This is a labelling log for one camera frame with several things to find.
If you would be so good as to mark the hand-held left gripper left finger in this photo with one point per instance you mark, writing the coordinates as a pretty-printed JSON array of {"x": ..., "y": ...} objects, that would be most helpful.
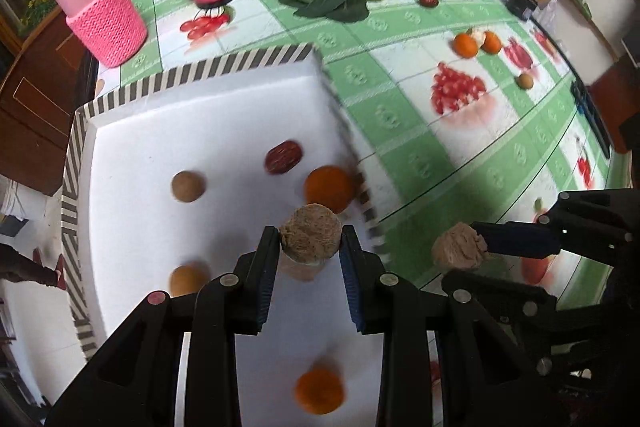
[{"x": 267, "y": 282}]

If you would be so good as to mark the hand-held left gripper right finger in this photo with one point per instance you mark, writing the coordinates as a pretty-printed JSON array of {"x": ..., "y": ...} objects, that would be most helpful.
[{"x": 350, "y": 277}]

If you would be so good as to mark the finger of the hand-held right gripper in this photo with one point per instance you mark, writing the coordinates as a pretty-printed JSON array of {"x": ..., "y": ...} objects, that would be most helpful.
[
  {"x": 500, "y": 297},
  {"x": 520, "y": 239}
]

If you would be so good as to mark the brown bread piece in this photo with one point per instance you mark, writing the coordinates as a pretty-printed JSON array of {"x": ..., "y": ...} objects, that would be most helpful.
[{"x": 311, "y": 234}]

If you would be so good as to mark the pale bread piece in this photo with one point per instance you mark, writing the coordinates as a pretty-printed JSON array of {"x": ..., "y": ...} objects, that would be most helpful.
[{"x": 460, "y": 247}]

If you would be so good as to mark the brown longan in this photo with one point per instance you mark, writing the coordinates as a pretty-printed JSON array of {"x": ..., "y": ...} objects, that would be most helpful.
[
  {"x": 187, "y": 279},
  {"x": 525, "y": 81},
  {"x": 188, "y": 186}
]

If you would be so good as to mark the orange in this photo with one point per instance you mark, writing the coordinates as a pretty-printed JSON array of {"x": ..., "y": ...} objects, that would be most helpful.
[
  {"x": 318, "y": 391},
  {"x": 465, "y": 44},
  {"x": 330, "y": 188},
  {"x": 491, "y": 43}
]

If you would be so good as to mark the white box with striped rim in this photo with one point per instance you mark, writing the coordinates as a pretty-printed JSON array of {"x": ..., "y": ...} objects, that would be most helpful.
[{"x": 200, "y": 132}]

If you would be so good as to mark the black and blue tool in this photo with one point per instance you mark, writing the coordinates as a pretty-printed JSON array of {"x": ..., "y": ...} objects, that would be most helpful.
[{"x": 592, "y": 122}]

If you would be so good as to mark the clear plastic bag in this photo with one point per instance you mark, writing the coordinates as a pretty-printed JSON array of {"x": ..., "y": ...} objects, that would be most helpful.
[{"x": 547, "y": 4}]

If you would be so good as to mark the small black box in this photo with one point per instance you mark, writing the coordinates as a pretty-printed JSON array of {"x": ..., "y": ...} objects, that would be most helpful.
[{"x": 521, "y": 2}]

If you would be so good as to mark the dark brown object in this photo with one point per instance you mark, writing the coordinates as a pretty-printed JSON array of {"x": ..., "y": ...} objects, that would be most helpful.
[{"x": 25, "y": 267}]

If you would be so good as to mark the dark red date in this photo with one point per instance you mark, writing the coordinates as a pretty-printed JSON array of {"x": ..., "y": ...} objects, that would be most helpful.
[{"x": 428, "y": 1}]

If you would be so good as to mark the brown wooden cabinet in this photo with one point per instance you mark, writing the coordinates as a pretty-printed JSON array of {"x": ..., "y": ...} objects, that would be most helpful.
[{"x": 35, "y": 122}]

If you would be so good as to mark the pink cup with knit sleeve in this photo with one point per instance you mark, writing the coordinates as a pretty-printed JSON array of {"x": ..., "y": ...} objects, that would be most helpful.
[{"x": 105, "y": 22}]

